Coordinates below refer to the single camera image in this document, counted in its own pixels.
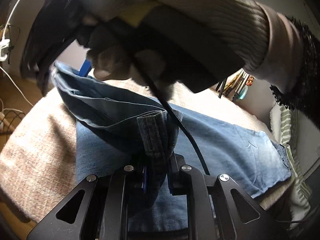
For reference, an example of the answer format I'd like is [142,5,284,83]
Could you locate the blue denim pants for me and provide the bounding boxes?
[52,61,291,233]

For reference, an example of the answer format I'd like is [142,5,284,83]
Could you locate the black sleeved right forearm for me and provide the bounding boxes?
[270,17,319,127]

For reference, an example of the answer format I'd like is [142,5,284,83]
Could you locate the right hand in knit glove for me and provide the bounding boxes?
[80,0,303,99]

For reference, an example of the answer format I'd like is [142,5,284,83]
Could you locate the hanging keys and trinkets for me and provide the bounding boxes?
[214,69,254,102]

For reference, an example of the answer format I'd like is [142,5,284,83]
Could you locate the beige plaid bed blanket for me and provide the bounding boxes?
[0,78,296,223]

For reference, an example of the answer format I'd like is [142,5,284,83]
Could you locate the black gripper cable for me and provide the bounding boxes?
[139,62,211,176]

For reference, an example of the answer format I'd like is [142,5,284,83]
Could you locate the white cable on wall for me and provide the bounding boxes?
[0,0,41,136]

